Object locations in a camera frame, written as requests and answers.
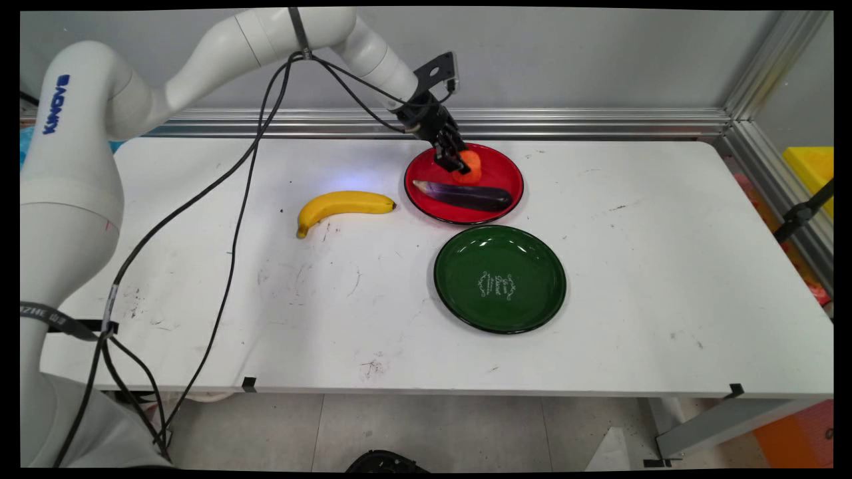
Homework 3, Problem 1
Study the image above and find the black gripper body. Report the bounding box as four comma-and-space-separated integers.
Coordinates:
396, 93, 464, 151

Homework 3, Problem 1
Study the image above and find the orange tangerine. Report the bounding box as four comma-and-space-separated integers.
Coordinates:
453, 150, 484, 185

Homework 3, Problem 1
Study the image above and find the dark purple eggplant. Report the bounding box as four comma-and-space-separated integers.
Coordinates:
412, 179, 514, 214

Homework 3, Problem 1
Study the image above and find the red round plate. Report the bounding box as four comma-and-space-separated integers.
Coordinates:
404, 142, 525, 226

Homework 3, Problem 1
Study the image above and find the green round plate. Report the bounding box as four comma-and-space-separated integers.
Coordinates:
433, 224, 567, 335

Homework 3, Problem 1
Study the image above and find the yellow banana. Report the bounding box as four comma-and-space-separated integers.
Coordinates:
296, 190, 398, 239

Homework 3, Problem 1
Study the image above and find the black round object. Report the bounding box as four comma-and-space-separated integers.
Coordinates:
345, 450, 432, 474

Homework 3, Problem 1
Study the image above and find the yellow box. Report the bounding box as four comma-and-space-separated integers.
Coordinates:
781, 146, 834, 220

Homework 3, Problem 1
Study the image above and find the grey table leg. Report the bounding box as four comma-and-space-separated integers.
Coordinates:
655, 397, 833, 461

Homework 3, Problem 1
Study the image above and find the orange box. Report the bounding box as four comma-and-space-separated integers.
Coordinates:
752, 399, 834, 468

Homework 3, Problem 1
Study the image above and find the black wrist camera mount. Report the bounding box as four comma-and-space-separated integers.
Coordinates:
412, 52, 461, 95

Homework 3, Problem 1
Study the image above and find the long horizontal aluminium rail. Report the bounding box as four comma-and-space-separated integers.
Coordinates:
143, 108, 734, 140

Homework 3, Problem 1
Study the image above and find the grey strap on arm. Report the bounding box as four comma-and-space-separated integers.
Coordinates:
288, 7, 314, 61

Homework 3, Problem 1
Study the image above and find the black cable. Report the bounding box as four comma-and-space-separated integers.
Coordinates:
53, 53, 417, 468
153, 57, 410, 460

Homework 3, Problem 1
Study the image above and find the aluminium side rail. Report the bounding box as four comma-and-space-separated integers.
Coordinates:
720, 120, 834, 297

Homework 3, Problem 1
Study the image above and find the aluminium upright post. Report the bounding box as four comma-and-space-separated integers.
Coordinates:
724, 10, 833, 122

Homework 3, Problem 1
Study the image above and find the black velcro strap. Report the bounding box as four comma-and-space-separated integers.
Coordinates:
20, 301, 120, 343

